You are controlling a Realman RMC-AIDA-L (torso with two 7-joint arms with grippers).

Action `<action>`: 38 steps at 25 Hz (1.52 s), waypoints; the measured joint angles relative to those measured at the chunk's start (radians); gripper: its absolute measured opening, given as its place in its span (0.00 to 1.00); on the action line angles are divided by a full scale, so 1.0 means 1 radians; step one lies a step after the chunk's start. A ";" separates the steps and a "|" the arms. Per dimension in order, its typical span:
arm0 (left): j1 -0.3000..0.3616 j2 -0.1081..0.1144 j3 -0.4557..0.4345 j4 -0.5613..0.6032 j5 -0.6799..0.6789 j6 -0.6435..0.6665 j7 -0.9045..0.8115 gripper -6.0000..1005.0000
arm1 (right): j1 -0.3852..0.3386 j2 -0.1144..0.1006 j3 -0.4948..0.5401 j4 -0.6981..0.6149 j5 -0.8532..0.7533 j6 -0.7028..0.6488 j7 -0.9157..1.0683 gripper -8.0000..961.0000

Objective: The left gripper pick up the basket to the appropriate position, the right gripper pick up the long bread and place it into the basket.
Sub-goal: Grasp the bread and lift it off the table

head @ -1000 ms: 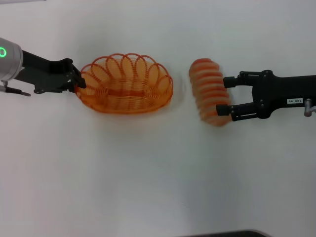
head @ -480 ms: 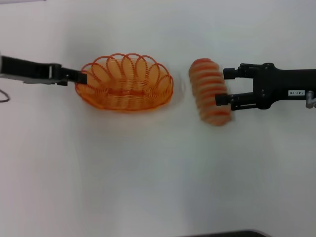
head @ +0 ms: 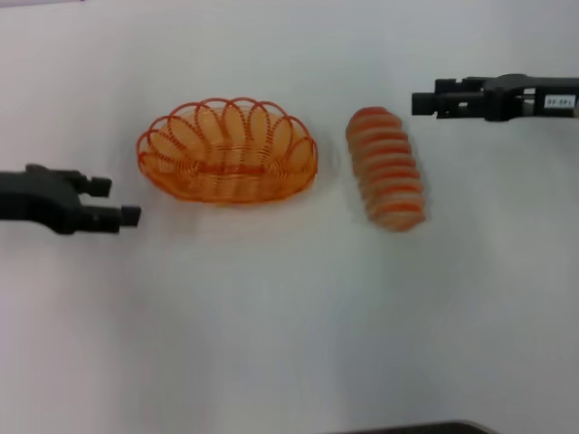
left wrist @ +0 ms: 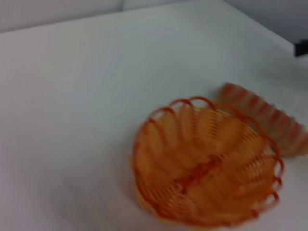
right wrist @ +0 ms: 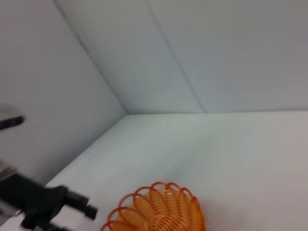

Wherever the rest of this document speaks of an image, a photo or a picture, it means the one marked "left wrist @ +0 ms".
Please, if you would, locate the orange wire basket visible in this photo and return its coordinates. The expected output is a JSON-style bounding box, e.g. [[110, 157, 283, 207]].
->
[[131, 96, 284, 228]]

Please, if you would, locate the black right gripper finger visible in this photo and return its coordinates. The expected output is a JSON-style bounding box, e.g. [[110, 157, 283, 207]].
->
[[294, 38, 308, 57]]

